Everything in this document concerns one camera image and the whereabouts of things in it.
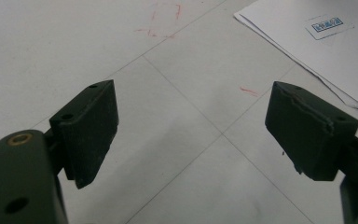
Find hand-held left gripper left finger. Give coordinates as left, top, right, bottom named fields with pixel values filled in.
left=48, top=78, right=120, bottom=190

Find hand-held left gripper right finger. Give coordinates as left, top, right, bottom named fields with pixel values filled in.
left=264, top=80, right=358, bottom=182

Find white paper sheet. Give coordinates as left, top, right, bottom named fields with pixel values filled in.
left=233, top=0, right=358, bottom=117

